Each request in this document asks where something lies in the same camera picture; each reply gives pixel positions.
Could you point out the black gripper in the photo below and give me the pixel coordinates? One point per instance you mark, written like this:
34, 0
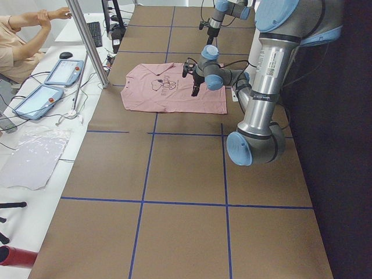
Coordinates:
211, 32
197, 79

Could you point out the pink Snoopy t-shirt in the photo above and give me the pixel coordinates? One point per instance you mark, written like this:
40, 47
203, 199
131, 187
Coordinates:
161, 88

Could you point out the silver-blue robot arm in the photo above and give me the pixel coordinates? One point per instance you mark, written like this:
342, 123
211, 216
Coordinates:
283, 26
240, 10

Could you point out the black device on desk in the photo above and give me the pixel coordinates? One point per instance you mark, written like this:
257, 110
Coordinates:
116, 34

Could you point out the black keyboard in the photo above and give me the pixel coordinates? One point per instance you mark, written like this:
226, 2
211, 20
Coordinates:
95, 31

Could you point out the far blue teach pendant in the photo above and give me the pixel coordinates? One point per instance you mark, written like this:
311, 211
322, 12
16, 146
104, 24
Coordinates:
66, 72

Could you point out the blue teach pendant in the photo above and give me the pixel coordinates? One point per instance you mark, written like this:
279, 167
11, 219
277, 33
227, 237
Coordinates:
66, 72
38, 103

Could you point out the black computer mouse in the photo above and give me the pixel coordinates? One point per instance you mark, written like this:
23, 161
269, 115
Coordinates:
65, 55

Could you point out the near blue teach pendant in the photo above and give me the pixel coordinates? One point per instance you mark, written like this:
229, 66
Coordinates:
38, 103

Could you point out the seated person beige shirt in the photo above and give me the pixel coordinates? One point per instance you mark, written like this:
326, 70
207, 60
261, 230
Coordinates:
18, 57

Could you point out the clear plastic bag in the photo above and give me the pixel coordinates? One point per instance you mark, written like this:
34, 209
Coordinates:
34, 160

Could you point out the black tripod legs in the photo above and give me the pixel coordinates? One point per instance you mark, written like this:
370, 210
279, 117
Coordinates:
5, 239

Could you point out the red cylinder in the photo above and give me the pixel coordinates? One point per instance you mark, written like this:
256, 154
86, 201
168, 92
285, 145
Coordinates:
16, 257

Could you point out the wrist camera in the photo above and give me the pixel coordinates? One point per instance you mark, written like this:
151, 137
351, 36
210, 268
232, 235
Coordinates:
188, 67
204, 23

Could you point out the white camera mast pedestal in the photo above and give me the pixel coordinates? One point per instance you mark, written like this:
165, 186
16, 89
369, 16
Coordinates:
251, 69

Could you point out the aluminium frame post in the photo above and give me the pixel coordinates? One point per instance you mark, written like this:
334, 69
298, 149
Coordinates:
86, 37

